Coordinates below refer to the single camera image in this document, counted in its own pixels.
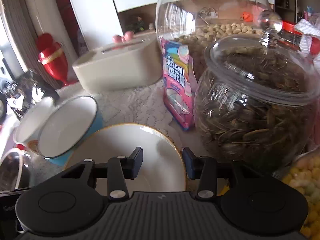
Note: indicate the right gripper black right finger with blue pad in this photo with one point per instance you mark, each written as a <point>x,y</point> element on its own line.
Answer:
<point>207,171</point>

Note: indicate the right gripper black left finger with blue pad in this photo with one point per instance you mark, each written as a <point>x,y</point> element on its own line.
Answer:
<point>117,170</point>

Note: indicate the cream bowl yellow rim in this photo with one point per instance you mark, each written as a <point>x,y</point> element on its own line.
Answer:
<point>162,169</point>

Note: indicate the blue enamel bowl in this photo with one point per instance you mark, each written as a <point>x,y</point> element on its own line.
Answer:
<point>67,127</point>

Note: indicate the white bowl orange logo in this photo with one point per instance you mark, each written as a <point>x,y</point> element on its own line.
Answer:
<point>27,132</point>

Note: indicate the stainless steel bowl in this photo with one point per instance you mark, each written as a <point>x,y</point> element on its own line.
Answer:
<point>15,170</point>

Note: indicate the white lace tablecloth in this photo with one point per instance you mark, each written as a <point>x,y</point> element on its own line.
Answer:
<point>144,106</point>

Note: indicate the glass sunflower seed jar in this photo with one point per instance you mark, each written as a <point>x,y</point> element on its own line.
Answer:
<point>257,100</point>

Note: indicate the green candy dispenser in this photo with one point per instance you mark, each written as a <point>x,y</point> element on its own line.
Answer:
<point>303,176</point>

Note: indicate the beige tissue box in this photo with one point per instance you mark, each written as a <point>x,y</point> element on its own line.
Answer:
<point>131,64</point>

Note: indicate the pink marshmallow bag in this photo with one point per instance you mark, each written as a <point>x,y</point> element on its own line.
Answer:
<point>179,82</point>

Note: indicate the black tea package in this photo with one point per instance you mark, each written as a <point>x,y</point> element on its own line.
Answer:
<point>26,91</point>

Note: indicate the red lidded jar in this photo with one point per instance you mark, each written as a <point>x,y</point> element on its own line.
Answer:
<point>52,57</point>

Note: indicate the pink bow ornament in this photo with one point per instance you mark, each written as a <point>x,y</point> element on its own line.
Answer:
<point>129,35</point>

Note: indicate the large glass peanut jar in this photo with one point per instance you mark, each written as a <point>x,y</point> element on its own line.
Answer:
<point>198,23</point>

